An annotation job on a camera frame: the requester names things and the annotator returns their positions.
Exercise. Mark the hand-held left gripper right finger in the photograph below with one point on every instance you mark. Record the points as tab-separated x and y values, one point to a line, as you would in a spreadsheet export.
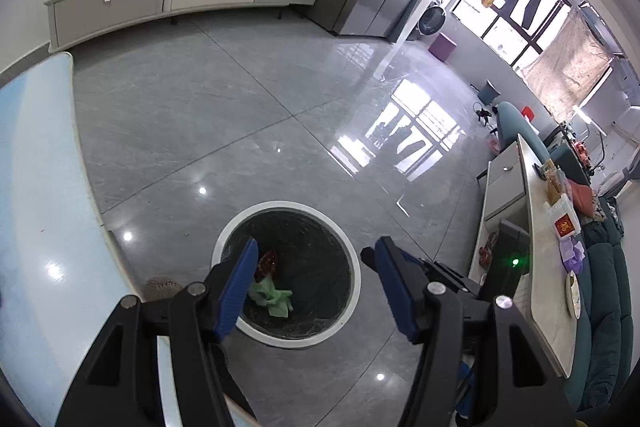
397	292

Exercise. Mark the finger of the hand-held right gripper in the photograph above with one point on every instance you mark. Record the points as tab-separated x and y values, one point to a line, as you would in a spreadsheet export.
450	274

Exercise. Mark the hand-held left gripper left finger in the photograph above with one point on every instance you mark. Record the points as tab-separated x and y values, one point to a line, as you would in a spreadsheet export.
235	292

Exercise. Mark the white round trash bin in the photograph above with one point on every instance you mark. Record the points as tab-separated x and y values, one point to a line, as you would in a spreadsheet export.
345	257

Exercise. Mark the white coffee table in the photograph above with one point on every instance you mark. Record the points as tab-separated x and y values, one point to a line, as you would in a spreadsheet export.
542	267

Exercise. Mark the green crumpled wrapper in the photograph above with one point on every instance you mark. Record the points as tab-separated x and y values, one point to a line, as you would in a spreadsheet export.
272	299

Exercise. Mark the purple plastic bag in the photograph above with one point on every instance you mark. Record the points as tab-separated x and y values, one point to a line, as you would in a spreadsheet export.
571	254

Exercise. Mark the white red paper box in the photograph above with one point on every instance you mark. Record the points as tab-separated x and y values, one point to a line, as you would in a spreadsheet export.
562	222

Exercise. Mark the white plate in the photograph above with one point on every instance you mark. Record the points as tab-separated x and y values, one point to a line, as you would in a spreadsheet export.
573	296

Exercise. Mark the teal sofa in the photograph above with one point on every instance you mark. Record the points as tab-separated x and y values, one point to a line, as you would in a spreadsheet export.
605	307

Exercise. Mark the red bucket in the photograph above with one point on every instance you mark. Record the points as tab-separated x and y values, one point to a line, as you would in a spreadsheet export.
527	113

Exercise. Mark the grey bucket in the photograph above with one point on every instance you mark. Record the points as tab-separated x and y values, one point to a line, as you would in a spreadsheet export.
489	93

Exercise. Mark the beige hanging cloth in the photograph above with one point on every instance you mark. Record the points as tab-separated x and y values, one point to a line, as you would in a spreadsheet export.
570	67

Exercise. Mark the purple stool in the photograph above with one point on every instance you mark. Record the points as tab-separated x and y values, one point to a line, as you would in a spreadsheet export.
442	46

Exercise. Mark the washing machine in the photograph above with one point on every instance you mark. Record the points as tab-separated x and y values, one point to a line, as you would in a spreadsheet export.
431	21

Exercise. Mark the white tv cabinet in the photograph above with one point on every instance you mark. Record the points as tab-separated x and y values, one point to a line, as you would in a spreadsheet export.
125	2

